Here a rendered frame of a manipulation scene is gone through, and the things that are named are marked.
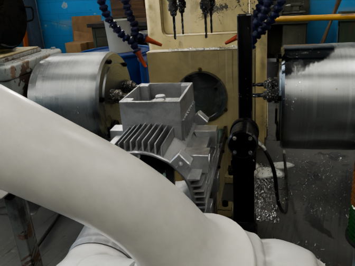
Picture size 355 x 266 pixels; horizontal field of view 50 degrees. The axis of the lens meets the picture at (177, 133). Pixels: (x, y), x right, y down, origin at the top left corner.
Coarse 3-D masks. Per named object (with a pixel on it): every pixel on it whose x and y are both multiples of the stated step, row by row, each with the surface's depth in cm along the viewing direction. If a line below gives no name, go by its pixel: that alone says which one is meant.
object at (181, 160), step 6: (198, 114) 69; (204, 114) 71; (198, 120) 70; (204, 120) 70; (180, 150) 54; (174, 156) 54; (180, 156) 53; (186, 156) 54; (174, 162) 54; (180, 162) 54; (186, 162) 53; (180, 168) 54; (186, 168) 54
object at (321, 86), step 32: (288, 64) 82; (320, 64) 81; (352, 64) 79; (256, 96) 89; (288, 96) 81; (320, 96) 80; (352, 96) 78; (288, 128) 83; (320, 128) 82; (352, 128) 80
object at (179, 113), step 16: (128, 96) 64; (144, 96) 71; (160, 96) 66; (176, 96) 71; (192, 96) 69; (128, 112) 61; (144, 112) 61; (160, 112) 60; (176, 112) 60; (192, 112) 68; (176, 128) 61
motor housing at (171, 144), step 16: (128, 128) 61; (144, 128) 60; (160, 128) 60; (192, 128) 68; (128, 144) 56; (144, 144) 55; (160, 144) 56; (176, 144) 59; (192, 144) 63; (208, 144) 64; (192, 176) 55; (208, 176) 61; (192, 192) 55; (208, 192) 60
